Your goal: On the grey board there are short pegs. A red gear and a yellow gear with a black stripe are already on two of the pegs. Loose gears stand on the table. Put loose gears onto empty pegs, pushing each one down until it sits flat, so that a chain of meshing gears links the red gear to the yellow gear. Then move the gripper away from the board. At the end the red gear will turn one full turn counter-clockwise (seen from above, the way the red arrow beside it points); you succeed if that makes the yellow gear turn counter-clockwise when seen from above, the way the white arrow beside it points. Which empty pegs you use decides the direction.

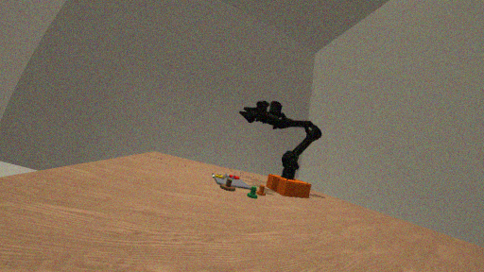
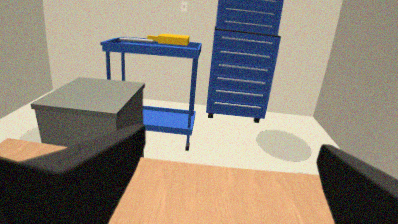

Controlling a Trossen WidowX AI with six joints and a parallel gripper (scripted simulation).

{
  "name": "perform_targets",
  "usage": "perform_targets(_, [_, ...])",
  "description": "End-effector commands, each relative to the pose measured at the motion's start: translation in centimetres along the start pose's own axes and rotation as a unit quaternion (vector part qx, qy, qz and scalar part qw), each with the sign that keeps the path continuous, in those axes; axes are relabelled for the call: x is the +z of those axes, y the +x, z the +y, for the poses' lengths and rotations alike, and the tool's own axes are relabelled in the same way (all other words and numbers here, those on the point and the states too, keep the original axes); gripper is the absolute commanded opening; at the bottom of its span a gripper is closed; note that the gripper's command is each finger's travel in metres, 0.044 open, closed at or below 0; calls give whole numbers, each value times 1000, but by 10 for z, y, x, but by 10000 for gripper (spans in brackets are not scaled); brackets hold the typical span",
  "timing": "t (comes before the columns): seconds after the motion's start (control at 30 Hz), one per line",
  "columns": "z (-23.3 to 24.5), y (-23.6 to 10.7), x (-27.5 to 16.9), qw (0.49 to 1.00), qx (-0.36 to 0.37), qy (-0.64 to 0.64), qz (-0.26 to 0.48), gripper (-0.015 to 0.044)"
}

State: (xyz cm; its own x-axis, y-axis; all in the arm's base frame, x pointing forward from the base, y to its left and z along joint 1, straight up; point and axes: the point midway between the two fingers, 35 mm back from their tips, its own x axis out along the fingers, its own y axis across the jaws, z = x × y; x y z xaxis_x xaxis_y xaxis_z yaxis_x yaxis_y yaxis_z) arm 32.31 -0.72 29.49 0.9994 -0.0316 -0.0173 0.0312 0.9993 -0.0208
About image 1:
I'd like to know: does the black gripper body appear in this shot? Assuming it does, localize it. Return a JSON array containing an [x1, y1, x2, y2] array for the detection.
[[248, 104, 271, 124]]

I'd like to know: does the orange gear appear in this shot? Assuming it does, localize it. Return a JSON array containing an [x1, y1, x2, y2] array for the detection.
[[256, 185, 266, 196]]

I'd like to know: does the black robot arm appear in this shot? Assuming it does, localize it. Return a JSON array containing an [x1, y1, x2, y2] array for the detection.
[[257, 101, 321, 180]]

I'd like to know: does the brown gear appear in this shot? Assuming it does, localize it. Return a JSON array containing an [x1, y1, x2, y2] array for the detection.
[[220, 178, 235, 191]]

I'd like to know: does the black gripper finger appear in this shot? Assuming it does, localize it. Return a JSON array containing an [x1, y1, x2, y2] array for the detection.
[[239, 111, 251, 121], [244, 105, 261, 117]]

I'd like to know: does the green gear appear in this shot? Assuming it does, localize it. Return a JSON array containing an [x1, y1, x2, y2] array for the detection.
[[247, 186, 257, 198]]

